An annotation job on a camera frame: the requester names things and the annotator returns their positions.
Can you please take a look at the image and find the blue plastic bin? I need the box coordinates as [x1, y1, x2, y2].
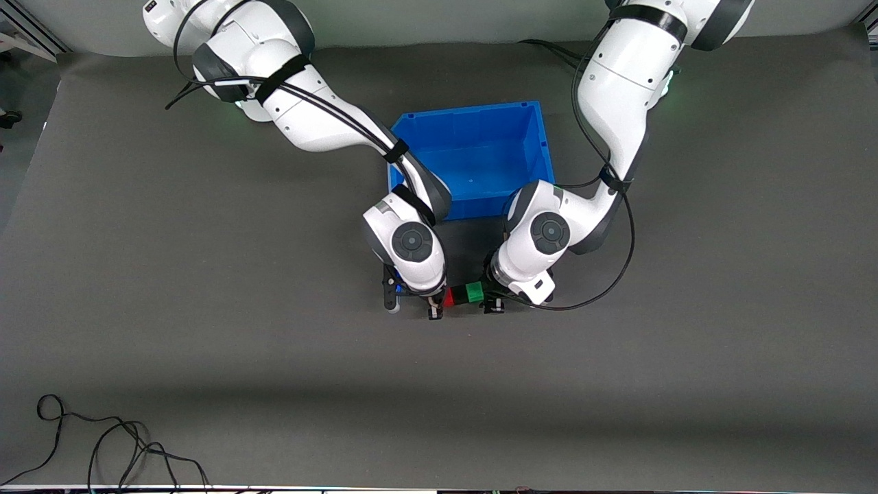
[388, 100, 557, 222]

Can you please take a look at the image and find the dark grey table mat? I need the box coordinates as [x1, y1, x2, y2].
[0, 27, 878, 490]

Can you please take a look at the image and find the black left arm base cable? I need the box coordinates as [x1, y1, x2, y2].
[517, 38, 585, 71]

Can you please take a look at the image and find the black left arm wrist cable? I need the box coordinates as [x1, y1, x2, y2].
[511, 19, 637, 312]

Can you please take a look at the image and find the loose black cable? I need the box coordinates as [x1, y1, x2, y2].
[0, 394, 211, 492]

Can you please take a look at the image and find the black arm wrist cable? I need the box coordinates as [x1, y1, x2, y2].
[511, 19, 637, 312]
[165, 0, 420, 196]

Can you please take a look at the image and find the black right arm wrist cable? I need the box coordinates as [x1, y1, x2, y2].
[165, 0, 420, 196]

